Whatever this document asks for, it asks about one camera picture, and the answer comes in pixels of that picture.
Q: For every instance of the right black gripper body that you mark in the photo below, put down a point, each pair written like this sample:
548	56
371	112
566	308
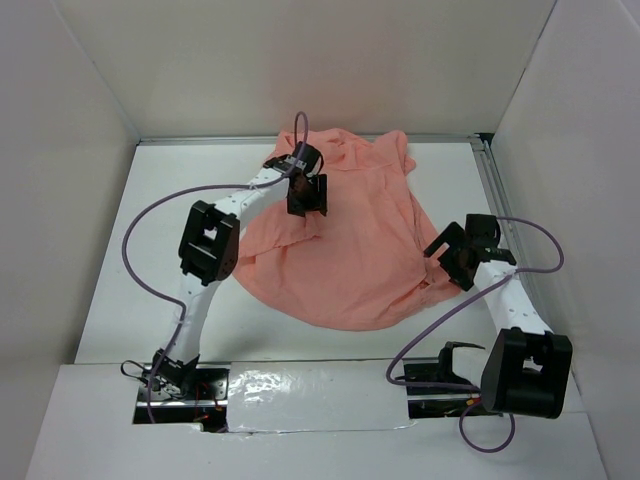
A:
457	260

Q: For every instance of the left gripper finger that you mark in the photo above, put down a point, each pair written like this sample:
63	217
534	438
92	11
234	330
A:
296	206
319	185

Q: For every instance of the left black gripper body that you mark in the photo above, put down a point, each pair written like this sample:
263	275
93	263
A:
309	190

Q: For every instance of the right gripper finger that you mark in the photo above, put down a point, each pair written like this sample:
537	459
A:
453	236
462	277

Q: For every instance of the salmon pink jacket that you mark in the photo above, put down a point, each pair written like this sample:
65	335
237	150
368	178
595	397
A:
359	267

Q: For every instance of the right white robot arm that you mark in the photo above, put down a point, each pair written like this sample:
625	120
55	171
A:
527	370

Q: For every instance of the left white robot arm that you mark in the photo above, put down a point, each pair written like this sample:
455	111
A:
209	250

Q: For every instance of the white foil cover panel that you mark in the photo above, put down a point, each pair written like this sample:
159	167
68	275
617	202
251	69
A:
313	396

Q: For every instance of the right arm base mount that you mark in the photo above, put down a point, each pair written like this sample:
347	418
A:
457	363

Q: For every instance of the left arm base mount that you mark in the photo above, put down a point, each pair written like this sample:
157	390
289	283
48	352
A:
202	400

